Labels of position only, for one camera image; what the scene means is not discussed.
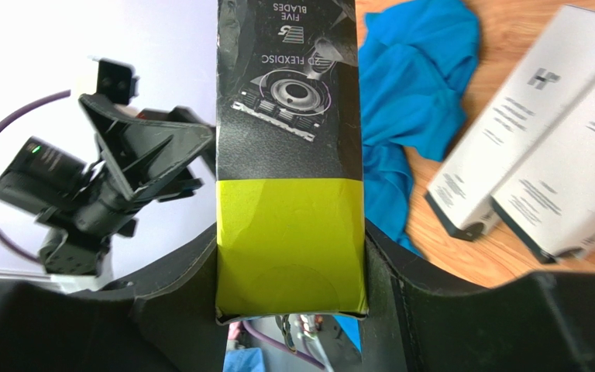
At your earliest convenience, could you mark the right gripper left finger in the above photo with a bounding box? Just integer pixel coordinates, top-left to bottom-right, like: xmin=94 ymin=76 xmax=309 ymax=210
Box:
xmin=0 ymin=227 xmax=225 ymax=371

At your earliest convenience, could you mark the black green razor box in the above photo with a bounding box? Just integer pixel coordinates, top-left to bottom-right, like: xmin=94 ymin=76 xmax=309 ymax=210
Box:
xmin=215 ymin=1 xmax=367 ymax=323

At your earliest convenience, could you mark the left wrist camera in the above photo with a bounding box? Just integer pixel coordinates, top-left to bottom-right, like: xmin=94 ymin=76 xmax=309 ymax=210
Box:
xmin=88 ymin=58 xmax=139 ymax=106

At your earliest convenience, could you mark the white tall box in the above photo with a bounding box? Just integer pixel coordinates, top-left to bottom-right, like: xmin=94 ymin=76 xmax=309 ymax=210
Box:
xmin=491 ymin=81 xmax=595 ymax=264
xmin=425 ymin=5 xmax=595 ymax=241

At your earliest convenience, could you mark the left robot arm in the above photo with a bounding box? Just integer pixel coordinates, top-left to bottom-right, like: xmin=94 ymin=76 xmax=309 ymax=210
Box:
xmin=0 ymin=94 xmax=216 ymax=276

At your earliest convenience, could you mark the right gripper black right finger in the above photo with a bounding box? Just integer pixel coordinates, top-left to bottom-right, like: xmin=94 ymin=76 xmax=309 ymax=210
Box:
xmin=360 ymin=222 xmax=595 ymax=371

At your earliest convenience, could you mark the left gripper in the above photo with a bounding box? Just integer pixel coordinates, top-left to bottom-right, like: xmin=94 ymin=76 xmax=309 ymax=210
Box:
xmin=74 ymin=94 xmax=215 ymax=236

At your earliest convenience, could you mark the blue cloth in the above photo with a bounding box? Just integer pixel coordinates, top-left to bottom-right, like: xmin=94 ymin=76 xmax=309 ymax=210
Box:
xmin=334 ymin=0 xmax=481 ymax=354

